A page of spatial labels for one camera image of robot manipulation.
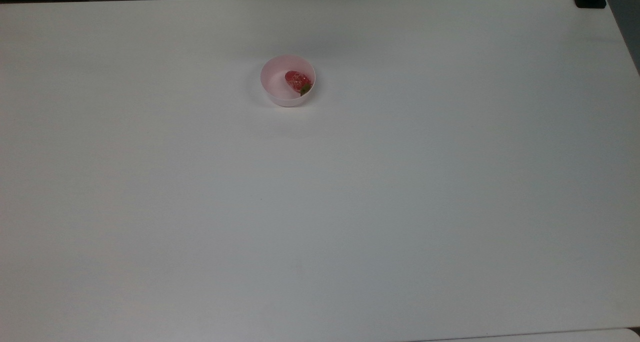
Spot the pink plastic bowl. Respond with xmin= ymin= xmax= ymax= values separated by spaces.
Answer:
xmin=260 ymin=55 xmax=317 ymax=108

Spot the red strawberry with green leaves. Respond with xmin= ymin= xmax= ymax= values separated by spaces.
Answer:
xmin=284 ymin=71 xmax=313 ymax=95

